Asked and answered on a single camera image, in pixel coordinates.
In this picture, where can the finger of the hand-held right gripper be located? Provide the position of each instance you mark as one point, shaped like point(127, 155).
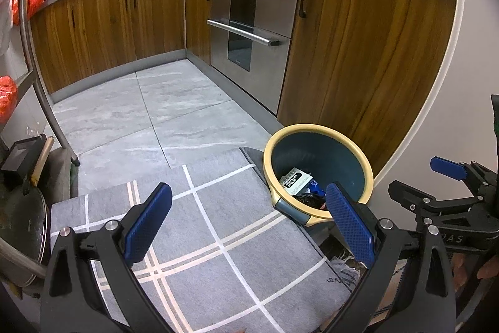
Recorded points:
point(448, 167)
point(413, 196)

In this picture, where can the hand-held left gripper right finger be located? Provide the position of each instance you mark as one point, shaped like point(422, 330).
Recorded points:
point(351, 223)

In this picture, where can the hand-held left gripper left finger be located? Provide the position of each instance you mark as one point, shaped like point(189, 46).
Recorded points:
point(150, 223)

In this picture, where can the yellow-rimmed teal bin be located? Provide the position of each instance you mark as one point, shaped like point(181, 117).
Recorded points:
point(331, 153)

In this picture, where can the person's right hand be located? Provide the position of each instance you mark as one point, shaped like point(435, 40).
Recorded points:
point(462, 270)

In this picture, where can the blue wet wipe packet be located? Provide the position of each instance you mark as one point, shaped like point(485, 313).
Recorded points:
point(316, 187)

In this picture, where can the black and white packet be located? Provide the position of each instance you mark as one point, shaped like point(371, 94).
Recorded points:
point(296, 179)

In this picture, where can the grey checked mat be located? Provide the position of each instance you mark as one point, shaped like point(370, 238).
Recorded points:
point(234, 208)

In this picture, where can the wooden cutting board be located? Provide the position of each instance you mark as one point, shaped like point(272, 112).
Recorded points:
point(41, 161)

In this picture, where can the black pan with lid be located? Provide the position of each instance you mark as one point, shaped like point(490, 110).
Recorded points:
point(23, 223)

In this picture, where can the black tray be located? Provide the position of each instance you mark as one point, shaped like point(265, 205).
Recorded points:
point(21, 157)

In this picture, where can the metal shelf rack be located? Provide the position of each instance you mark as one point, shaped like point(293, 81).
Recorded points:
point(37, 75)

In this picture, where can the flat red plastic bag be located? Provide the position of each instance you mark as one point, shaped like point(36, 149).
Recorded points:
point(7, 99)

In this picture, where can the wide wooden base cabinet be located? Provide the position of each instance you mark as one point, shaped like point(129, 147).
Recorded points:
point(109, 28)

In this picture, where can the narrow wooden base cabinet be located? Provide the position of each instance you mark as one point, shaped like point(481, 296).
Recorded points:
point(199, 13)

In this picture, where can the stainless steel oven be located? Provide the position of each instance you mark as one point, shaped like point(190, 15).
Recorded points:
point(253, 5)

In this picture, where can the white plastic bag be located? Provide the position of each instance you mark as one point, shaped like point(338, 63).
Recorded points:
point(4, 28)

